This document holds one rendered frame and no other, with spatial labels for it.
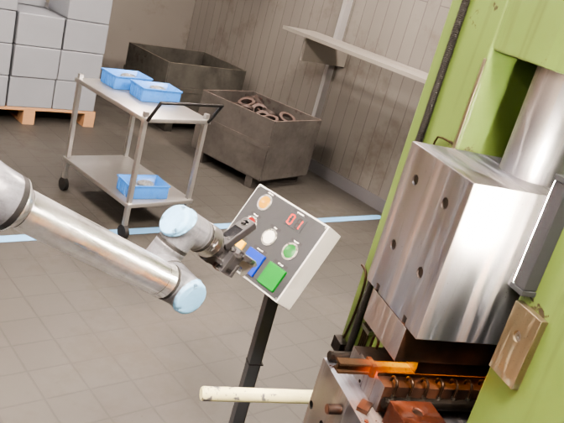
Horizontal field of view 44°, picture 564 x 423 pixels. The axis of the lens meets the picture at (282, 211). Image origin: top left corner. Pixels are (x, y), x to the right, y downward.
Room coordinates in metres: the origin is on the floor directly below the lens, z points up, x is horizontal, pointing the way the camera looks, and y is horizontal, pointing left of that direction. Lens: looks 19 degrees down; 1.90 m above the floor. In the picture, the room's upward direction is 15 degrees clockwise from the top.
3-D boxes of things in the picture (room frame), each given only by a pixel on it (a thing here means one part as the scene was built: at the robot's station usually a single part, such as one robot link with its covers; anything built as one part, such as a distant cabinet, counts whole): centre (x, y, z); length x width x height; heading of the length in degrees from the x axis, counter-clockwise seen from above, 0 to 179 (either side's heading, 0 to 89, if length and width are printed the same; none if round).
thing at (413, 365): (1.67, -0.57, 1.04); 0.30 x 0.07 x 0.06; 112
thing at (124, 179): (4.47, 1.06, 0.48); 1.02 x 0.59 x 0.96; 54
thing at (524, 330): (1.36, -0.57, 1.27); 0.09 x 0.02 x 0.17; 22
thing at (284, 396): (1.88, -0.11, 0.62); 0.44 x 0.05 x 0.05; 112
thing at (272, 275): (1.93, -0.02, 1.01); 0.07 x 0.05 x 0.07; 47
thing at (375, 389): (1.68, -0.52, 0.96); 0.42 x 0.20 x 0.09; 112
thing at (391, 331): (1.68, -0.52, 1.12); 0.42 x 0.20 x 0.10; 112
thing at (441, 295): (1.64, -0.54, 1.36); 0.42 x 0.39 x 0.40; 112
